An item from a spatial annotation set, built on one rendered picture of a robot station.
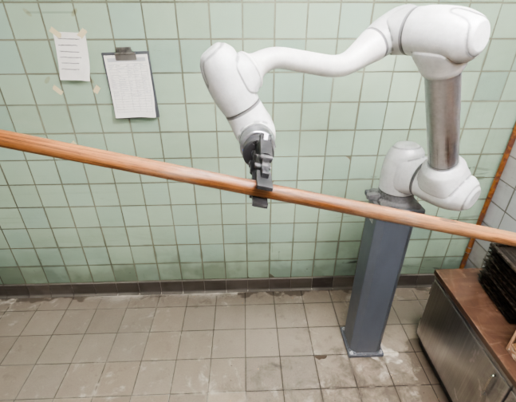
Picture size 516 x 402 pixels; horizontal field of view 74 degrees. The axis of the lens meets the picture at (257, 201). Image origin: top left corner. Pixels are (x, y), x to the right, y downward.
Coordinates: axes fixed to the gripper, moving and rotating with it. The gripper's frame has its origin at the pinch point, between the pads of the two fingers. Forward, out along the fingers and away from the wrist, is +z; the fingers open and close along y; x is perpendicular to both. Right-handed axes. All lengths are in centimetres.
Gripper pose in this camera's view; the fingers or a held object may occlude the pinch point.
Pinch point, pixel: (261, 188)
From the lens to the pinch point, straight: 66.0
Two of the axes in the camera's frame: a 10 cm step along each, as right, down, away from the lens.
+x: -9.7, -1.9, -1.5
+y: -2.4, 8.4, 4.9
